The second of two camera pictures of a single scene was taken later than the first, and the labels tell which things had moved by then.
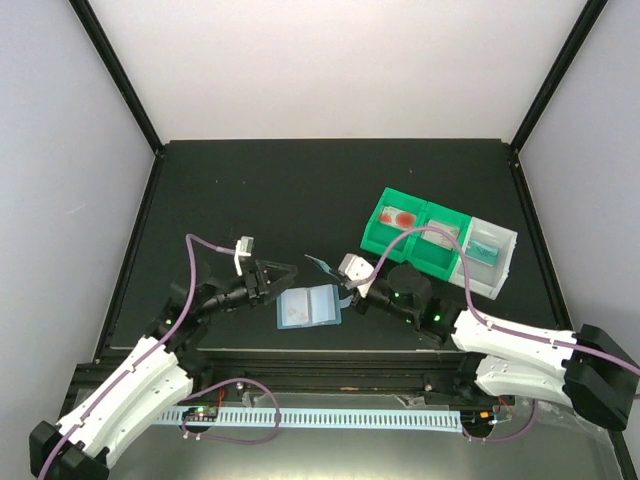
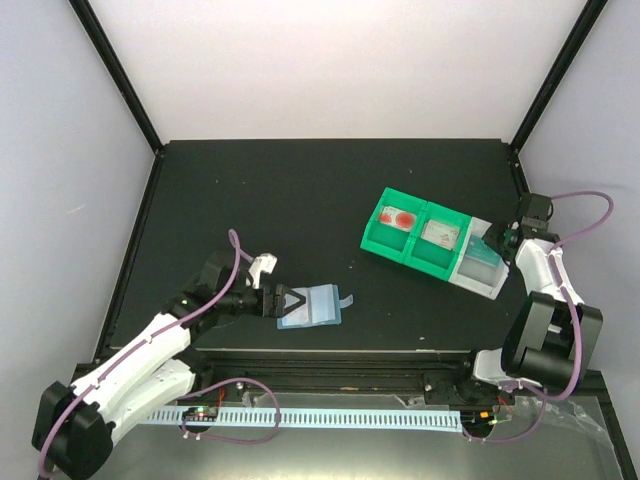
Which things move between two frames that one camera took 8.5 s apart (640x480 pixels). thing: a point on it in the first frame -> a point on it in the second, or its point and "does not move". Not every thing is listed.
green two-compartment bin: [434, 251] does not move
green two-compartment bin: [396, 213] does not move
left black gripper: [256, 283] -> [278, 309]
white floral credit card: [439, 237] does not move
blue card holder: [310, 307] does not move
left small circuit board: [201, 414] does not move
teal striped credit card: [322, 264] -> [480, 250]
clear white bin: [487, 250] does not move
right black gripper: [342, 277] -> [490, 237]
